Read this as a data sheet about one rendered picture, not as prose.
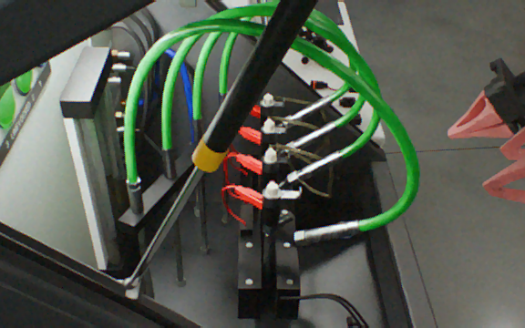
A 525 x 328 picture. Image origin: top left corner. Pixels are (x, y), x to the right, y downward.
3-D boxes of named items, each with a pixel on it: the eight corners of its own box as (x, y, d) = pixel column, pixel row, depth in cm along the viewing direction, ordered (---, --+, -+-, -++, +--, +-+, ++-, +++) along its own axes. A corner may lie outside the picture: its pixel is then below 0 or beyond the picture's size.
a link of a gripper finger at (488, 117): (438, 108, 78) (506, 73, 73) (468, 145, 81) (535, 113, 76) (438, 137, 73) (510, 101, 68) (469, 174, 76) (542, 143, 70)
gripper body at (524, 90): (485, 63, 73) (545, 29, 69) (527, 119, 76) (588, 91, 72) (488, 89, 68) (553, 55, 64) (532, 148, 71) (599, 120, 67)
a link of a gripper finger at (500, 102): (428, 96, 78) (496, 59, 72) (458, 132, 80) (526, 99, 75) (427, 124, 73) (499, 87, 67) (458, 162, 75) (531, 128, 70)
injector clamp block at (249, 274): (295, 344, 99) (301, 287, 89) (237, 343, 99) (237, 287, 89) (285, 208, 125) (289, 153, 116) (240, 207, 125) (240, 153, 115)
